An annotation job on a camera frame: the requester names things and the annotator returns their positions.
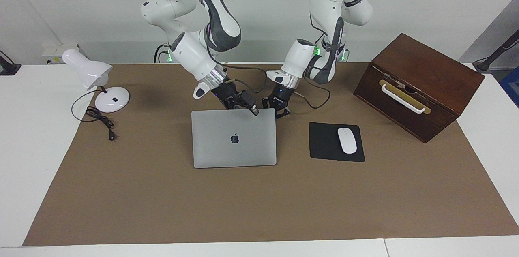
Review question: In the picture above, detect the silver grey laptop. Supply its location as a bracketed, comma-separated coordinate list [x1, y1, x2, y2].
[191, 108, 277, 169]

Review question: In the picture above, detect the black mouse pad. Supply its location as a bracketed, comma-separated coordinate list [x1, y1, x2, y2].
[309, 122, 365, 163]

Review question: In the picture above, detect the white computer mouse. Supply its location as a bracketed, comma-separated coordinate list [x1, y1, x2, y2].
[337, 128, 358, 154]

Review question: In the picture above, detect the brown table mat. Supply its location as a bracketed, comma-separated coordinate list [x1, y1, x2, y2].
[22, 62, 519, 246]

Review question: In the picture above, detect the white desk lamp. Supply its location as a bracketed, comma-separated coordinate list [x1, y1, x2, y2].
[62, 49, 131, 114]

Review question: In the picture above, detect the dark brown wooden box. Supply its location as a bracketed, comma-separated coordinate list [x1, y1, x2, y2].
[353, 33, 485, 144]

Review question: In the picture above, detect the white power strip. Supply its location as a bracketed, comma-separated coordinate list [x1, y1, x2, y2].
[42, 43, 88, 65]

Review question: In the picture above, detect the black stand with pole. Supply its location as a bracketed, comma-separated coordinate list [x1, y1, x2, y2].
[472, 29, 519, 73]

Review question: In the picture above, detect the black table clamp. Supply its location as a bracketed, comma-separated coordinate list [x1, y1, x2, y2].
[0, 51, 21, 76]

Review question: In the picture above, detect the blue crate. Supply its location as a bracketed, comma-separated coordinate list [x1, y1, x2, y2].
[500, 66, 519, 108]

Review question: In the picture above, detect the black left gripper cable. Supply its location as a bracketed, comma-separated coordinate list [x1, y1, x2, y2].
[293, 77, 331, 109]

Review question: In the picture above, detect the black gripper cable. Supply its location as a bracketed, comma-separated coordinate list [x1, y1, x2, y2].
[293, 77, 331, 109]
[221, 66, 268, 93]

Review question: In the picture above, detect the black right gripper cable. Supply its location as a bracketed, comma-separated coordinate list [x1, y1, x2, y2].
[221, 66, 268, 93]

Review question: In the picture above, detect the white box handle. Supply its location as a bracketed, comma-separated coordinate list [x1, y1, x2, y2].
[381, 83, 426, 114]

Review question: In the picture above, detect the gold handle back plate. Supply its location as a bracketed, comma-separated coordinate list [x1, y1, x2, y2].
[379, 79, 431, 115]

